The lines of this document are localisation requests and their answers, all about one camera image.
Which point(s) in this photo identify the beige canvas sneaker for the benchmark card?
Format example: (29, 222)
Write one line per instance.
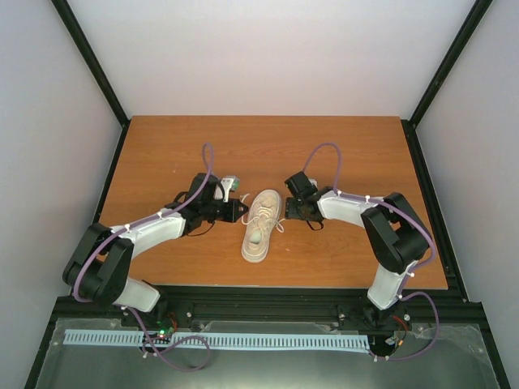
(257, 235)

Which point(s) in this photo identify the right black frame post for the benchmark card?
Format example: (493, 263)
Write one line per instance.
(461, 39)

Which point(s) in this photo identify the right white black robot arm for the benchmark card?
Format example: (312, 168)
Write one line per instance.
(398, 237)

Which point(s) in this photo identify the green lit circuit board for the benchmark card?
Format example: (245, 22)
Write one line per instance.
(164, 329)

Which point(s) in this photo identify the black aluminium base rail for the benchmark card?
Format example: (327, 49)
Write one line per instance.
(343, 309)

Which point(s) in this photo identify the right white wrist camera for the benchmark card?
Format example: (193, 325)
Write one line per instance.
(313, 181)

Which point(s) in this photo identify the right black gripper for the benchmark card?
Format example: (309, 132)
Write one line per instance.
(292, 212)

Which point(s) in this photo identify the left black frame post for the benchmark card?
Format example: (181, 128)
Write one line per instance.
(72, 25)

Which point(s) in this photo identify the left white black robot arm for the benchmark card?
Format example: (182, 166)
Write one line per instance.
(98, 270)

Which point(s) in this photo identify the light blue cable duct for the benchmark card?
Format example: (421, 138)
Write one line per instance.
(220, 341)

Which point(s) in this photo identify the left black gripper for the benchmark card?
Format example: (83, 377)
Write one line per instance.
(232, 215)

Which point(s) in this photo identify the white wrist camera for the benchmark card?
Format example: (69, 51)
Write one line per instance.
(313, 181)
(225, 186)

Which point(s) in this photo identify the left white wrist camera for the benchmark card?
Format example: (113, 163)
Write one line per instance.
(225, 186)

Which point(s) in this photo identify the black frame post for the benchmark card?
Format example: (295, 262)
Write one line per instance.
(461, 39)
(72, 25)

